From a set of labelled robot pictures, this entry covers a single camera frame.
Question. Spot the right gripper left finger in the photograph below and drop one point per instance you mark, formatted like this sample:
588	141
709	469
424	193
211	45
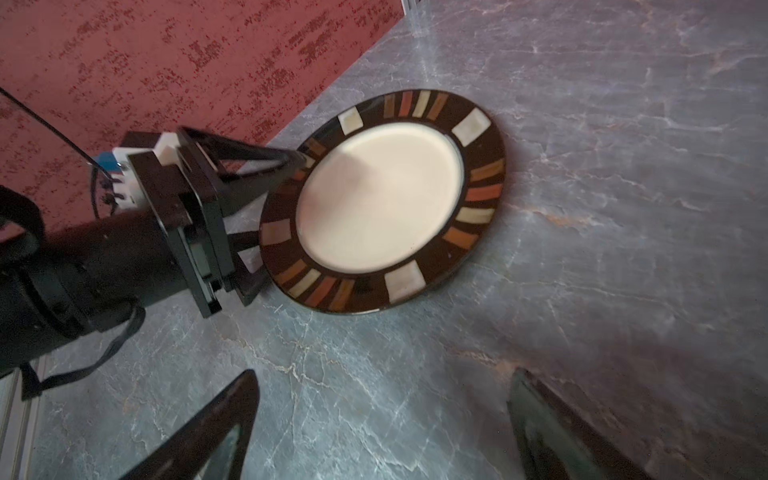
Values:
214	443

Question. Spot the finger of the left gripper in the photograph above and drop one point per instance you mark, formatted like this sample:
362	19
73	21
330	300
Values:
232	171
247	283

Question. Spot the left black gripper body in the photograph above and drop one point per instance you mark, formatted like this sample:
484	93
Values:
177	240

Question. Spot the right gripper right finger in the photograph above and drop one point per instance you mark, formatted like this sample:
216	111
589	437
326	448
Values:
554	442

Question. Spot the dark rim striped plate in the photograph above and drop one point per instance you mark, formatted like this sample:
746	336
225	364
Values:
395	193

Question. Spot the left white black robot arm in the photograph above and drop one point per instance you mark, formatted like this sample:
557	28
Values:
58	288

